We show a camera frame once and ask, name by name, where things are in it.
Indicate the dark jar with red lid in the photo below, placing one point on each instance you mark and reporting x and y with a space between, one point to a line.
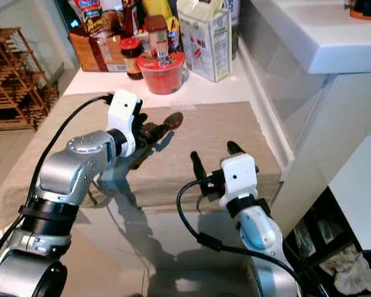
132 60

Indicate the brown cardboard food box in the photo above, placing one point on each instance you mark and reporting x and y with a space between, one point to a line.
94 52

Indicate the red plastic bowl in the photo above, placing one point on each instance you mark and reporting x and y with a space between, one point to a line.
162 77

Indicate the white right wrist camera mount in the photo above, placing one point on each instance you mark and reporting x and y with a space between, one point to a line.
239 175

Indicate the white counter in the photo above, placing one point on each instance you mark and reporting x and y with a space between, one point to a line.
315 37

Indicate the brown lidded spice bottle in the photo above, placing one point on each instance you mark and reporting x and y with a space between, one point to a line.
157 36

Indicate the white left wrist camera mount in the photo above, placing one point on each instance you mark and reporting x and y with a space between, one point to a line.
123 114

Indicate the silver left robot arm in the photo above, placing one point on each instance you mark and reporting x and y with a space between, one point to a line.
65 170

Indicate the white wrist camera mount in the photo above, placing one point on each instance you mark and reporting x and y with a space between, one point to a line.
239 175
123 114

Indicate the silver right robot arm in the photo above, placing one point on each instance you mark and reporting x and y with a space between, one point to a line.
263 232

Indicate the orange and black object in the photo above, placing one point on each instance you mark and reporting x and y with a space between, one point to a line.
368 9

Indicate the yellow food packet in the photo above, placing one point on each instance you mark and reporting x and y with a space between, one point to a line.
159 7

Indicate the dark red sauce bottle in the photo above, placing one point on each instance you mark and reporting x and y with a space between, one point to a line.
130 17

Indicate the white milk carton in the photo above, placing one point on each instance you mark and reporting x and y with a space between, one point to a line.
204 40

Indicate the black shelf unit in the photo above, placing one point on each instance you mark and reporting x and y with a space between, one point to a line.
334 223

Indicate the dark brown wooden spoon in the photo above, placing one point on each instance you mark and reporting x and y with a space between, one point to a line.
174 119

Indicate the red and white snack bag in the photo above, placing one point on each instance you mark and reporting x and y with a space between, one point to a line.
96 15

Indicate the crumpled white cloth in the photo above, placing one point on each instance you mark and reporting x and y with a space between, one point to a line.
352 269

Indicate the wooden slatted rack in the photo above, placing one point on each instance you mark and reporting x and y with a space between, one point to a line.
18 83

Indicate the beige cloth table mat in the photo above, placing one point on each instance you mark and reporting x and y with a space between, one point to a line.
210 127

